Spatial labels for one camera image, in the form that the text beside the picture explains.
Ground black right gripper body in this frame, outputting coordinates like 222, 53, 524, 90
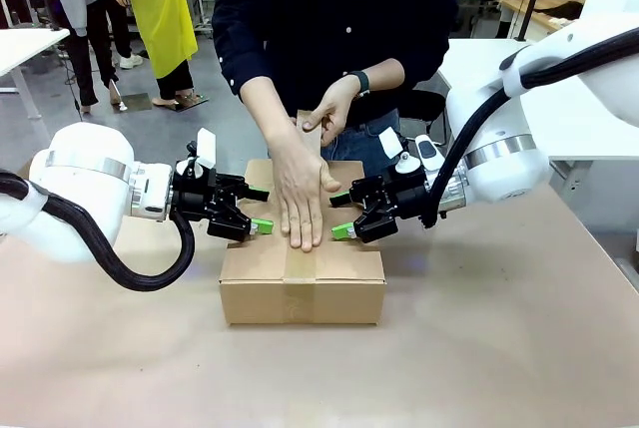
392, 168, 436, 223

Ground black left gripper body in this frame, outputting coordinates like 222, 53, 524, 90
169, 167, 222, 224

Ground brown cardboard box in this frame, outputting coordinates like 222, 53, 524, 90
218, 158, 388, 327

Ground brown packing tape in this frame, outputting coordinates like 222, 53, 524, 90
282, 109, 326, 324

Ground person's left forearm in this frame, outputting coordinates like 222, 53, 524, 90
356, 57, 406, 95

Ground person's right hand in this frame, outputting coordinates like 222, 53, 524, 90
267, 123, 343, 253

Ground person's left hand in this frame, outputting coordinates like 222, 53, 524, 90
302, 76, 363, 148

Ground person's blue jeans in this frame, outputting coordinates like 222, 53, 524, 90
319, 108, 406, 178

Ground black wristwatch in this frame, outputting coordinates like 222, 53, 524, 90
346, 70, 371, 99

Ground mannequin in black trousers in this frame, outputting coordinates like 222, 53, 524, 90
112, 0, 210, 111

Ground person in dark shirt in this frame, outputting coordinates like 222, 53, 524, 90
212, 0, 460, 124

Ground yellow plastic apron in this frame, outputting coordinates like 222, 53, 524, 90
128, 0, 200, 80

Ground black pole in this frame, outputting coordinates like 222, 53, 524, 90
516, 0, 543, 43

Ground white side table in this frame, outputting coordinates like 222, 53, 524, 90
0, 27, 71, 121

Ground wooden desk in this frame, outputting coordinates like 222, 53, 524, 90
498, 0, 588, 44

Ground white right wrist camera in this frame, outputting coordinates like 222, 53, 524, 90
377, 128, 446, 176

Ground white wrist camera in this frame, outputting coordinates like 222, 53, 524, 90
377, 128, 446, 176
174, 128, 219, 183

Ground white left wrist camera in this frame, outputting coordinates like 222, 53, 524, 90
174, 128, 219, 183

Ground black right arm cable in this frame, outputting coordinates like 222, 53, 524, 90
421, 28, 639, 229

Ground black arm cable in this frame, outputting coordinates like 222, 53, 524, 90
0, 168, 196, 293
421, 28, 639, 229

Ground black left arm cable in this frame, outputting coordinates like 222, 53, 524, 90
0, 168, 196, 293

